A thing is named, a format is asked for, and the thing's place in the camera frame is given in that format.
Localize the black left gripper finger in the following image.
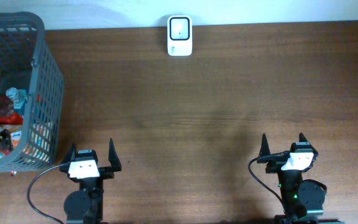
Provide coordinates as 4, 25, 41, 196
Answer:
62, 143, 76, 164
108, 138, 122, 172

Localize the yellow snack bag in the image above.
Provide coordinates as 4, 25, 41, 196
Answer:
0, 124, 22, 159

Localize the blue mouthwash bottle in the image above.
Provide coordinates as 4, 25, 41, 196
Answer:
6, 87, 28, 115

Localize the red candy bag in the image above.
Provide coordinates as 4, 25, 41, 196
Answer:
0, 95, 23, 125

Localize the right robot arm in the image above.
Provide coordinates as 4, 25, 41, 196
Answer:
248, 133, 340, 224

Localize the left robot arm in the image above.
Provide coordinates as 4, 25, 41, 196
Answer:
60, 139, 122, 224

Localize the white barcode scanner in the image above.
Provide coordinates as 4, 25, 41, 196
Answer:
167, 15, 193, 57

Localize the grey plastic mesh basket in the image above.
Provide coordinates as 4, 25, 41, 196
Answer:
0, 12, 65, 172

